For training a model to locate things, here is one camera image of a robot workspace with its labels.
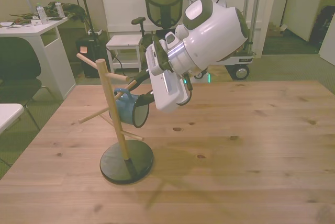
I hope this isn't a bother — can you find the clear plastic bottle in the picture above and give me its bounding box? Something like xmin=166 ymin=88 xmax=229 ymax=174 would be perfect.
xmin=54 ymin=0 xmax=65 ymax=18
xmin=36 ymin=2 xmax=49 ymax=25

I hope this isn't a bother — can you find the black plastic chair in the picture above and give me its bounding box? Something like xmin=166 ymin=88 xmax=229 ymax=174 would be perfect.
xmin=0 ymin=37 xmax=53 ymax=130

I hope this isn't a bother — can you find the wooden mug tree black base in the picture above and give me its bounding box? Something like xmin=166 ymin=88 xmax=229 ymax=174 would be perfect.
xmin=76 ymin=53 xmax=155 ymax=185

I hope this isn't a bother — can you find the black mesh office chair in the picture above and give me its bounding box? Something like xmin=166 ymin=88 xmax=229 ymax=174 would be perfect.
xmin=131 ymin=0 xmax=184 ymax=62

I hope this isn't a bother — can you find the blue enamel mug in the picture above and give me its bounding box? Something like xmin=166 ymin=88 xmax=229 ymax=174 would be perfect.
xmin=108 ymin=88 xmax=150 ymax=128

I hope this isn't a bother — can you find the cardboard box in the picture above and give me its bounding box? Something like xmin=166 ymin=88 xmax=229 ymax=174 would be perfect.
xmin=266 ymin=22 xmax=288 ymax=37

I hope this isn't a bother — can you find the white low side table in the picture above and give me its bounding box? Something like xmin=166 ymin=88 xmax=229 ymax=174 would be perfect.
xmin=106 ymin=35 xmax=144 ymax=75

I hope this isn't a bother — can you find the white folding table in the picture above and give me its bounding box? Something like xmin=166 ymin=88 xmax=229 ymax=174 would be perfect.
xmin=0 ymin=103 xmax=25 ymax=135

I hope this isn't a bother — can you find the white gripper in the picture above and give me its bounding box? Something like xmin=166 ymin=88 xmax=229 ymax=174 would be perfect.
xmin=129 ymin=41 xmax=188 ymax=114

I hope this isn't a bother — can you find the white desk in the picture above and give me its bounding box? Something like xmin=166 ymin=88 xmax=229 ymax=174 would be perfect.
xmin=0 ymin=17 xmax=77 ymax=100

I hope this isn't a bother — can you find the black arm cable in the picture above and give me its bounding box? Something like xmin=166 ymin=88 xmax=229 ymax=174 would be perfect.
xmin=180 ymin=73 xmax=194 ymax=106

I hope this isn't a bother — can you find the black floor bin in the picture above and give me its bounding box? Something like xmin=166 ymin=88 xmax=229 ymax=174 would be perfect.
xmin=75 ymin=35 xmax=108 ymax=79

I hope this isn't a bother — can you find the white wheeled cart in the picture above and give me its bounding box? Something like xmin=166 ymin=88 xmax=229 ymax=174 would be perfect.
xmin=206 ymin=48 xmax=256 ymax=81

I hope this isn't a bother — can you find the white board panel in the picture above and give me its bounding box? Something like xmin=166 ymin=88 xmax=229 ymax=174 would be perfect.
xmin=318 ymin=14 xmax=335 ymax=66

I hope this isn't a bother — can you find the camouflage cloth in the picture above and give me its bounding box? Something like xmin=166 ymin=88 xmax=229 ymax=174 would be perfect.
xmin=43 ymin=2 xmax=87 ymax=22

